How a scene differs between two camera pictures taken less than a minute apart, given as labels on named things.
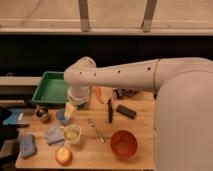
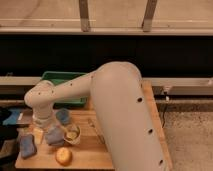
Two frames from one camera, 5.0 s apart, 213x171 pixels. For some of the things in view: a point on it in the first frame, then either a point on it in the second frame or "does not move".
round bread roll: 63,156 does not move
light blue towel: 55,135 does not move
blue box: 18,117 does not move
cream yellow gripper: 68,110 -> 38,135
